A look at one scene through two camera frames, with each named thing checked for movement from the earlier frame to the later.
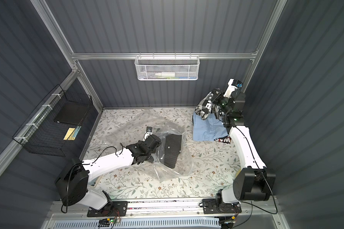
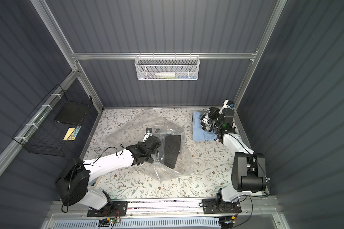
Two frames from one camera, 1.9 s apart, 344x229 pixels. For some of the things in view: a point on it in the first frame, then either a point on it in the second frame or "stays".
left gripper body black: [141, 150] stays
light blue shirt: [208, 130] stays
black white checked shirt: [206, 107] to [210, 117]
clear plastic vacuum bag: [173, 159] stays
